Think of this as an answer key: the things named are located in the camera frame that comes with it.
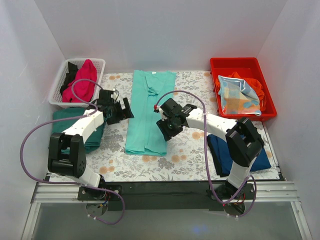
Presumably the floral table mat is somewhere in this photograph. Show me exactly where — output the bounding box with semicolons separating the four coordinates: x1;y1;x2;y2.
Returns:
48;71;280;183

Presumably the folded navy blue shirt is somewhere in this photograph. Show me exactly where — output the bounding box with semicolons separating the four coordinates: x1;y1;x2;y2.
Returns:
206;134;271;177

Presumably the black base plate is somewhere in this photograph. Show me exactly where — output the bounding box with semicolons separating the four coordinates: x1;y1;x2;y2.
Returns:
77;181;254;211

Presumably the purple cable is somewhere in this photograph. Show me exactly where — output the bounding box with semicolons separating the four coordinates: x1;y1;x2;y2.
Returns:
154;89;256;221
19;78;126;225

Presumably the patterned light blue shirt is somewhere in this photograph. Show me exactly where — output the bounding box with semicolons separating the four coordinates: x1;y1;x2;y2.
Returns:
217;75;262;116

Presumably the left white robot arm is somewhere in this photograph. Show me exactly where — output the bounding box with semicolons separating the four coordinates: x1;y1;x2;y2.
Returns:
47;89;134;200

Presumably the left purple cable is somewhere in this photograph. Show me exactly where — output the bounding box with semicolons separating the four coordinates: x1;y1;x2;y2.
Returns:
19;78;126;225

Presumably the folded dark green shirt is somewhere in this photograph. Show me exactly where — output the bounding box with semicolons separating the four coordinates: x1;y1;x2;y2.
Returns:
51;106;107;154

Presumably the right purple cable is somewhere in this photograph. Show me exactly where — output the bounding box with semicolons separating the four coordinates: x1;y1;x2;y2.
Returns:
154;89;256;221

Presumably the red plastic bin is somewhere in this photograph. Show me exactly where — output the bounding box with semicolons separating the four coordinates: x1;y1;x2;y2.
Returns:
210;57;277;122

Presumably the magenta shirt in basket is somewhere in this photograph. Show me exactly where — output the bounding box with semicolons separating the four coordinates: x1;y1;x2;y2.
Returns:
62;59;97;103

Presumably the white plastic basket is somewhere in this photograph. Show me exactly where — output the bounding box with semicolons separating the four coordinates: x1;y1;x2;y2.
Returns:
48;58;106;109

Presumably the turquoise t shirt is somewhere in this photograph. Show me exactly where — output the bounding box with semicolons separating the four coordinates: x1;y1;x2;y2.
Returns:
124;70;177;156

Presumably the aluminium mounting rail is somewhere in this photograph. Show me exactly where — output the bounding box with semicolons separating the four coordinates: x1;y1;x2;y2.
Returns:
21;181;312;240

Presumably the orange shirt in bin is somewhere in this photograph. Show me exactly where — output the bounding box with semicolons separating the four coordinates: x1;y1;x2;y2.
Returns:
214;72;267;113

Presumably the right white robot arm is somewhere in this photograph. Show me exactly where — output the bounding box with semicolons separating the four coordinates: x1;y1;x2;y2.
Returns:
153;98;265;203

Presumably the black garment in basket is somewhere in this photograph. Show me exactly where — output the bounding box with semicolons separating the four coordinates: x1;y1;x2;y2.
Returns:
59;62;78;95

